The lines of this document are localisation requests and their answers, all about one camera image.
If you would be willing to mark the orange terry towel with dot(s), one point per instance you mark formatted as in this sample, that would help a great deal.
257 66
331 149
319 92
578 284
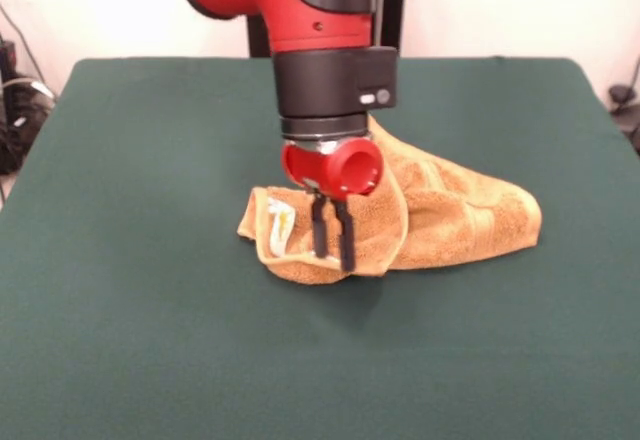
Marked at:
450 220

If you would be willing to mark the dark green table cloth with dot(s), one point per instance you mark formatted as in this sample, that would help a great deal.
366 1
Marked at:
150 310

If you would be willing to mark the small black plug adapter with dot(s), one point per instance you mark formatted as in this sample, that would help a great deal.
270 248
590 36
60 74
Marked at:
620 95

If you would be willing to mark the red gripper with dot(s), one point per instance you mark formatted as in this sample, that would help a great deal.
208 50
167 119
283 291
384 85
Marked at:
320 170

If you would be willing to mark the black robot pedestal frame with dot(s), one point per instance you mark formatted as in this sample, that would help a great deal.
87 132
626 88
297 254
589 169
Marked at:
392 20

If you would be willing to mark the black wall power strip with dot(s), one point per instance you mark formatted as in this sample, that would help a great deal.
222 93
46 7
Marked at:
9 55

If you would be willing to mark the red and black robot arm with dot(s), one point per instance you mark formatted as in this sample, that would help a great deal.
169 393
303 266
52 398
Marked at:
325 80

